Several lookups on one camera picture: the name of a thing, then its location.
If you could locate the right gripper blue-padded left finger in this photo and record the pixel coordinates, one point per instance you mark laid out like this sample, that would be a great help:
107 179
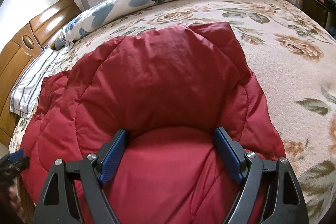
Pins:
58 201

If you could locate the person's left hand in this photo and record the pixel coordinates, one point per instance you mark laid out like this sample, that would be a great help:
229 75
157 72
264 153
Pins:
11 208

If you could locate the floral cream bed blanket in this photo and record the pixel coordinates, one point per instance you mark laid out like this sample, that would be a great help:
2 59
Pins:
293 59

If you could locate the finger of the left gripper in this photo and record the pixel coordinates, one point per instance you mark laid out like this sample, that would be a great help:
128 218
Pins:
15 155

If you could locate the red quilted down coat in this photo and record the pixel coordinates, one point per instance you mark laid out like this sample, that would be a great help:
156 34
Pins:
169 89

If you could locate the striped white pillow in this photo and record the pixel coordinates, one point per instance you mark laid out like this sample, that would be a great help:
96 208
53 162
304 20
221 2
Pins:
25 93

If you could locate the wooden headboard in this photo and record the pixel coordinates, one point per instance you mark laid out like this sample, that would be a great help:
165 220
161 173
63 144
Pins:
25 46

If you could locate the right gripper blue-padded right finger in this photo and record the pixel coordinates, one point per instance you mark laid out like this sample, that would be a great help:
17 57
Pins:
283 202

